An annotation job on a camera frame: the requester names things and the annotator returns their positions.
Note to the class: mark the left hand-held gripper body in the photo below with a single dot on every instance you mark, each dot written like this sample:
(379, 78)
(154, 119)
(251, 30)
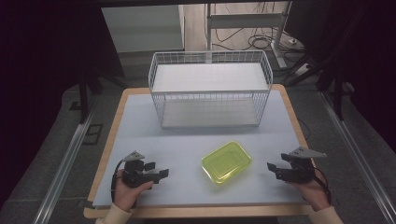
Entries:
(134, 171)

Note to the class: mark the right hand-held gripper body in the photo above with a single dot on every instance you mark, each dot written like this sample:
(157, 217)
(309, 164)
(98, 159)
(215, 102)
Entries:
(299, 166)

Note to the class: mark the yellow plastic tray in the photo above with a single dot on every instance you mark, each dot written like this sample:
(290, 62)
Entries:
(226, 162)

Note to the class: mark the person's left hand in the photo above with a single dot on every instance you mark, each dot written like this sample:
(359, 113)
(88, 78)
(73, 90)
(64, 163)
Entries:
(130, 195)

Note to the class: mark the person's right hand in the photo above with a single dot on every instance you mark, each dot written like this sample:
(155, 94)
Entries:
(312, 192)

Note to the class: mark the person's left sleeve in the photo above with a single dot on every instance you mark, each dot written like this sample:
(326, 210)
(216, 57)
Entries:
(113, 215)

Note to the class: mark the person's sleeve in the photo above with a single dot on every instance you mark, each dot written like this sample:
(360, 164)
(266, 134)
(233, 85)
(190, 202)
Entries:
(113, 215)
(326, 216)

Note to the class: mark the person's right sleeve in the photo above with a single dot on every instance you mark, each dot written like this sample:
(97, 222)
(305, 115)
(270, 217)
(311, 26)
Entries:
(326, 216)

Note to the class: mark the black tripod stand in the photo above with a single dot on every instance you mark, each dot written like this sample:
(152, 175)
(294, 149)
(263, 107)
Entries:
(330, 74)
(88, 88)

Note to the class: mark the white power strip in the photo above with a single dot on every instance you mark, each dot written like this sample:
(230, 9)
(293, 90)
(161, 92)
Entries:
(302, 69)

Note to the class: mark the white cabinet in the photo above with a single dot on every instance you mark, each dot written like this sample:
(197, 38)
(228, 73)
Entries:
(143, 28)

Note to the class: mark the metal floor rail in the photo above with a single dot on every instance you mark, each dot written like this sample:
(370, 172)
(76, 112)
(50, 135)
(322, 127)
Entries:
(63, 169)
(358, 155)

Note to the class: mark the metal stand frame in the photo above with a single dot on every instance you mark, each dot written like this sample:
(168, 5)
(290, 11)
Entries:
(247, 29)

